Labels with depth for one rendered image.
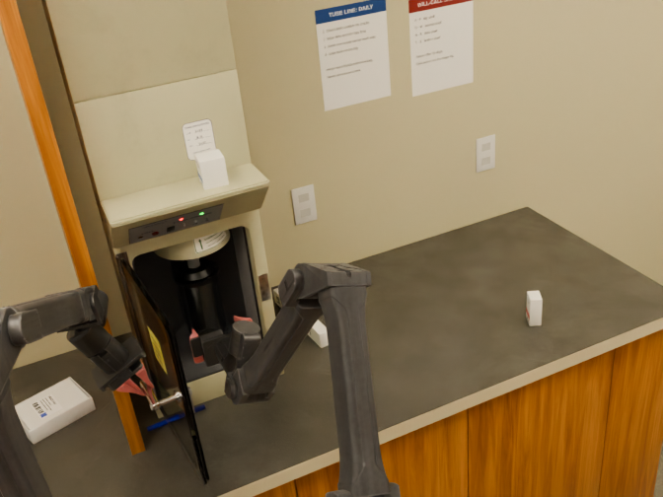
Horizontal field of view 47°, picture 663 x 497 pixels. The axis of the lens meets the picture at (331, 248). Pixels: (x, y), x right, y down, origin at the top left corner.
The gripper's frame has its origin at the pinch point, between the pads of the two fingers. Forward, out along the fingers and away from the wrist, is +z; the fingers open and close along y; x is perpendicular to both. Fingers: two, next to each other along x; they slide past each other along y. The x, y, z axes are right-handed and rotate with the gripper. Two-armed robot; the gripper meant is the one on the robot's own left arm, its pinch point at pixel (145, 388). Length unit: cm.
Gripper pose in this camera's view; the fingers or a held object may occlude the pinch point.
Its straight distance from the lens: 152.4
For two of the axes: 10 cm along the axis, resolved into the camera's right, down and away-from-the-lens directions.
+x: 4.8, 3.9, -7.8
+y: -7.5, 6.5, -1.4
